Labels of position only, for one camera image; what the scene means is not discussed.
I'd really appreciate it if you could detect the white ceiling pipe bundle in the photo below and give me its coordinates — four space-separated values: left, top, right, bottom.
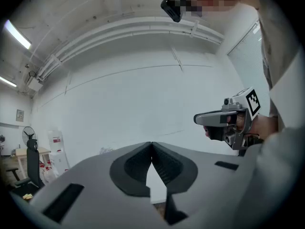
35 16 225 81

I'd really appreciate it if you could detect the white water dispenser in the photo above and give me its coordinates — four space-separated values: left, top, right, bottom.
49 150 71 176

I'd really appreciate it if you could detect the person's right forearm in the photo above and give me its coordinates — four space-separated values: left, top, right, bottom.
249 114 280 141

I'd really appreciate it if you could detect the person's right hand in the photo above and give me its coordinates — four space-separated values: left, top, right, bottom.
227 114 248 132

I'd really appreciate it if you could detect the black head camera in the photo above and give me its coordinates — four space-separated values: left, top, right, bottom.
160 0 184 23

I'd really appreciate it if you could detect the long ceiling light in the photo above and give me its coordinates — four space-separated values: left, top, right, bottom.
0 76 18 88
3 19 33 50

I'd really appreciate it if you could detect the large clear water bottle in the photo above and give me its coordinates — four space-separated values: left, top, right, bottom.
47 128 65 153

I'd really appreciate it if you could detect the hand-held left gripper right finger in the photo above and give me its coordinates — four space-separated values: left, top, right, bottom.
152 141 248 229

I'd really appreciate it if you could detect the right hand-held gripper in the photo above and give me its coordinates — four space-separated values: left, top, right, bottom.
193 87 262 150

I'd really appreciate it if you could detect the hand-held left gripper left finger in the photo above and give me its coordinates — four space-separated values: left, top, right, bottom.
30 141 167 229

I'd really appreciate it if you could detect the black standing fan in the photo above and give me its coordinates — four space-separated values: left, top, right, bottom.
21 126 38 150

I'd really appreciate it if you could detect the black office chair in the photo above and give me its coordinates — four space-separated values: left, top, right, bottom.
6 138 46 197

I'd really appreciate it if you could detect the person's beige shirt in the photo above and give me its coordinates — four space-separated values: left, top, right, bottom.
238 0 300 121

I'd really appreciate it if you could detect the white ceiling box unit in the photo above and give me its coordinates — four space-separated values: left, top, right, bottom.
24 70 44 92

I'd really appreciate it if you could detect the group of red-capped water bottles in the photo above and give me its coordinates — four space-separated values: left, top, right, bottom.
39 160 60 184

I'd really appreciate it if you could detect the light wooden side table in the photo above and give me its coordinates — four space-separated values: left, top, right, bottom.
15 146 52 179

